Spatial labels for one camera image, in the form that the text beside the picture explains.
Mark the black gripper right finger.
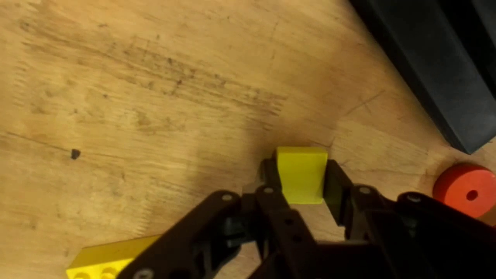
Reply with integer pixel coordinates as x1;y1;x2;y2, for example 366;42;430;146
324;162;496;279

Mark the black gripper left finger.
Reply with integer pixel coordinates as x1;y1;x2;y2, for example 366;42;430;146
118;159;326;279

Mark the yellow square block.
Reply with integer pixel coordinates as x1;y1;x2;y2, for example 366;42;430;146
276;148;329;205

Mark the yellow lego brick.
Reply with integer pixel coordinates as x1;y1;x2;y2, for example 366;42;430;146
66;236;157;279

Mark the loose orange ring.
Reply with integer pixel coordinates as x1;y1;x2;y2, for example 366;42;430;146
431;162;496;221

